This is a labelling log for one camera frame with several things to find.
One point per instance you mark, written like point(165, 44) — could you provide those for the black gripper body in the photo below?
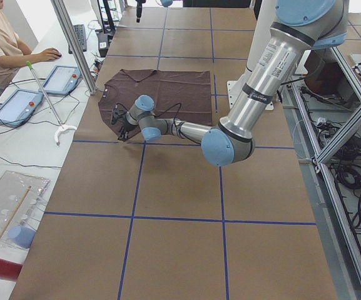
point(126, 129)
point(139, 9)

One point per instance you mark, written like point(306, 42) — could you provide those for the brown t-shirt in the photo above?
point(185, 94)

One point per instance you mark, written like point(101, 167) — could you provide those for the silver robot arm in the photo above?
point(164, 3)
point(297, 26)

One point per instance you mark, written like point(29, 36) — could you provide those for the person's hand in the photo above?
point(50, 54)

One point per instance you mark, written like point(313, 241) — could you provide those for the black box with label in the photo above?
point(103, 44)

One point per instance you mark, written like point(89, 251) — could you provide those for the reacher grabber stick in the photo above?
point(62, 127)

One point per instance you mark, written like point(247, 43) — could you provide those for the black keyboard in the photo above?
point(80, 32)

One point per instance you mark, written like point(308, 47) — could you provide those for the right teach pendant tablet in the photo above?
point(62, 80)

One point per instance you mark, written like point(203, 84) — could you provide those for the teach pendant tablet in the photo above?
point(62, 80)
point(19, 107)

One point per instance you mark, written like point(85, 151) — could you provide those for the left teach pendant tablet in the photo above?
point(19, 107)

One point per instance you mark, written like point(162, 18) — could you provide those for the clear plastic bag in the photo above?
point(12, 187)

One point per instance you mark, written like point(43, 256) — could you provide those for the blue plastic cup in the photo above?
point(22, 236)

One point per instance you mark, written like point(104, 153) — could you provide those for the wooden stick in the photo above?
point(14, 211)

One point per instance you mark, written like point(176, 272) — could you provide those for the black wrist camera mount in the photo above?
point(118, 114)

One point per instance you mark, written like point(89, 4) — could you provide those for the aluminium frame post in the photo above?
point(69, 33)

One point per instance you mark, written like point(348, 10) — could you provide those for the aluminium frame truss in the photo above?
point(323, 104)

